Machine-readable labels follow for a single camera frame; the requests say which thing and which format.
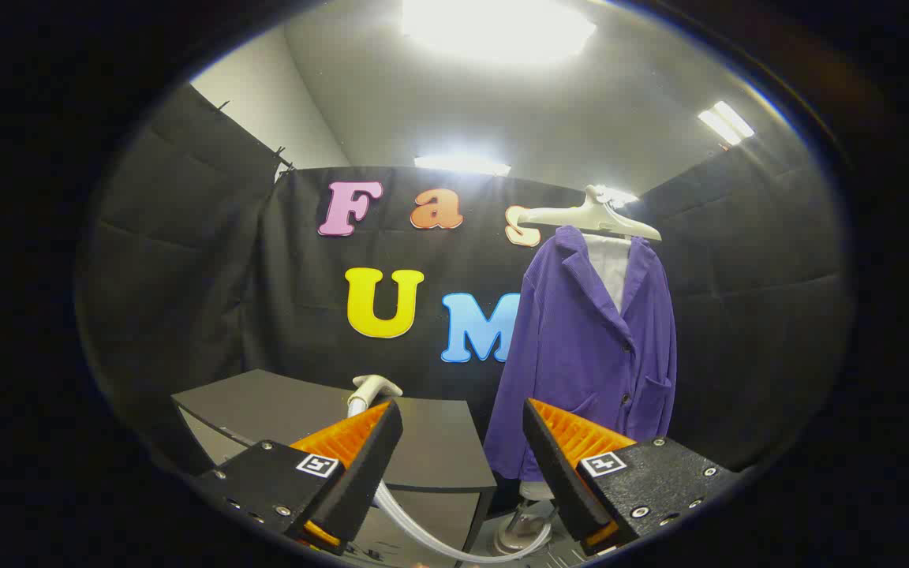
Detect small ceiling light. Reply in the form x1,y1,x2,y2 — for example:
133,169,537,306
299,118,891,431
597,185,641,210

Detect grey steamer stand base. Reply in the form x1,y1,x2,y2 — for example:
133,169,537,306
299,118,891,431
494,501,558,555

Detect white clothes hanger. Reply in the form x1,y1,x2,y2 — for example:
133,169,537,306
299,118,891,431
516,185,662,242

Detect twin ceiling light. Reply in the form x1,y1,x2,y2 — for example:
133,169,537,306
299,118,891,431
698,100,756,147

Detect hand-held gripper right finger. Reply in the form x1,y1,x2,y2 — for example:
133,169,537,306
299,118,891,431
522,397,742,555

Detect white shirt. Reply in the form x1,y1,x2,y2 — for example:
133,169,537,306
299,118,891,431
518,234,633,502

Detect black backdrop cloth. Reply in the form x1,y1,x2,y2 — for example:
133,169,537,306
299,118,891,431
243,166,645,474

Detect black quilted side panel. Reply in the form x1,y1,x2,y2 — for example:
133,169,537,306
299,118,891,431
632,134,854,474
76,83,294,474

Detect purple corduroy jacket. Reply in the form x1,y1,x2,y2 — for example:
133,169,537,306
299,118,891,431
484,225,678,482

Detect grey table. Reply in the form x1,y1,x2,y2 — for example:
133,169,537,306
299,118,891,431
170,368,497,565

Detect large ceiling light panel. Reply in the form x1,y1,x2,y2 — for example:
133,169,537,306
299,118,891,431
399,0,597,68

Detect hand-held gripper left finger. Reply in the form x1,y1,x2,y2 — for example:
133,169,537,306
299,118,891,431
190,398,406,555

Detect long ceiling light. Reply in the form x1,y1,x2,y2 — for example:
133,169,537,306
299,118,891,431
413,154,512,178

